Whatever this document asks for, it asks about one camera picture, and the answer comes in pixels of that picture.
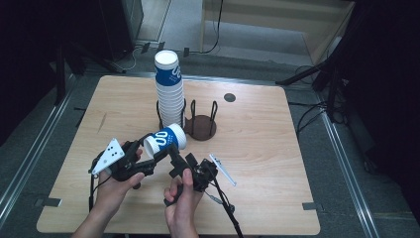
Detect grey tape piece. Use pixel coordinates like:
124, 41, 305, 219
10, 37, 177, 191
34, 196, 63, 208
301, 201, 325, 212

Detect white floor cable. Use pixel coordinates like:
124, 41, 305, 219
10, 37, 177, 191
121, 45, 144, 72

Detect black metal stand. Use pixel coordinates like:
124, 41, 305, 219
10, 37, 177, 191
52, 38, 127, 107
275, 29, 353, 124

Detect black wire cup holder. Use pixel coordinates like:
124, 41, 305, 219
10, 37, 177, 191
156, 98, 219, 142

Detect metal floor rail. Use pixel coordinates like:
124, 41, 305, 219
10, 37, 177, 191
0, 90, 74, 230
315, 95, 381, 238

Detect dark cabinet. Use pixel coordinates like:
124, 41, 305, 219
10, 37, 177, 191
98, 0, 145, 61

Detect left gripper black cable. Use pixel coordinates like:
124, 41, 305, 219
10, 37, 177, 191
87, 158, 113, 213

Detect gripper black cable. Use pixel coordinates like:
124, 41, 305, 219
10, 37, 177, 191
203, 178, 246, 238
87, 158, 113, 213

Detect person's right hand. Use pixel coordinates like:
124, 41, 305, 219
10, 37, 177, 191
163, 168, 203, 233

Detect blue white paper cup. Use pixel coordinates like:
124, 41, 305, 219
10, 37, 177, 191
143, 123, 188, 160

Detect light wooden shelf unit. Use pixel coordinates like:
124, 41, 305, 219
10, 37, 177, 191
199, 0, 357, 65

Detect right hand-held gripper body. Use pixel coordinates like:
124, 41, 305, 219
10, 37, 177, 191
191, 153, 238, 193

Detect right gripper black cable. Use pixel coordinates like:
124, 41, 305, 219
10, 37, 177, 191
203, 178, 246, 238

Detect black hanging cable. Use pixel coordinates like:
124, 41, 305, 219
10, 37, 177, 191
197, 0, 225, 56

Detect person's left hand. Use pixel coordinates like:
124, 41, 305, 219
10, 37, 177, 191
95, 172, 147, 213

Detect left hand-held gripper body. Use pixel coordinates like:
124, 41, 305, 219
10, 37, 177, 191
90, 137, 157, 182

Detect black floor cables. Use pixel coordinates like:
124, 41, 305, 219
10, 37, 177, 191
287, 63, 349, 137

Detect stack of white paper cups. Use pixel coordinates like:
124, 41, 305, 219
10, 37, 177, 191
154, 49, 186, 133

